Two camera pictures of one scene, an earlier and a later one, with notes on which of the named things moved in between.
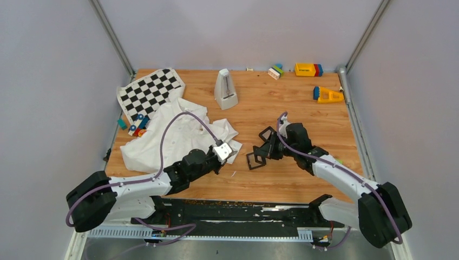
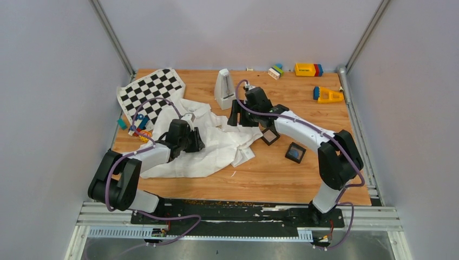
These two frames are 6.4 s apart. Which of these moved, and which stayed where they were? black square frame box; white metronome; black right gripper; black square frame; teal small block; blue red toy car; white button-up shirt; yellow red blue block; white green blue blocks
Moved: white button-up shirt; black right gripper; black square frame box
Stayed: white green blue blocks; black square frame; teal small block; white metronome; yellow red blue block; blue red toy car
